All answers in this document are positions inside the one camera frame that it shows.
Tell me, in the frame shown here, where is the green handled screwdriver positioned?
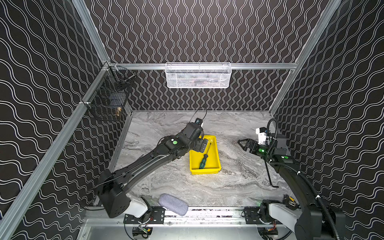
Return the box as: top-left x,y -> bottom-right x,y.
199,144 -> 212,169

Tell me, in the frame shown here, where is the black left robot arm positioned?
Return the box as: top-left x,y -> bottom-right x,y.
96,118 -> 208,218

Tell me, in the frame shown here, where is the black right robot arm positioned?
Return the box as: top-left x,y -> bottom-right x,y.
238,139 -> 346,240

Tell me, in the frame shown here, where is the yellow plastic bin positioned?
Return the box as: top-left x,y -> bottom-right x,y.
189,135 -> 222,175

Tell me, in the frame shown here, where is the grey fabric pad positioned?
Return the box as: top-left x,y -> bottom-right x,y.
159,194 -> 189,216

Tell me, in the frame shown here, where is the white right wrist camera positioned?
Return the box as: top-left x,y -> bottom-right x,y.
256,127 -> 268,145

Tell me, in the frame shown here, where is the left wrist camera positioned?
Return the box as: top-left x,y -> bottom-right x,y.
195,118 -> 204,126

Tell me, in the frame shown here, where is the white wire mesh basket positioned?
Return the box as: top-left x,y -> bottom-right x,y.
165,62 -> 232,89

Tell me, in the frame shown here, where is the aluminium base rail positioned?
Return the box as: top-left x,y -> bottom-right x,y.
124,207 -> 280,227

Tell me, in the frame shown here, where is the black wire basket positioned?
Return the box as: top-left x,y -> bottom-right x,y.
84,64 -> 137,123

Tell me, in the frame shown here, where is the black corrugated cable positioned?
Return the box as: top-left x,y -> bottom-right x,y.
287,167 -> 341,240

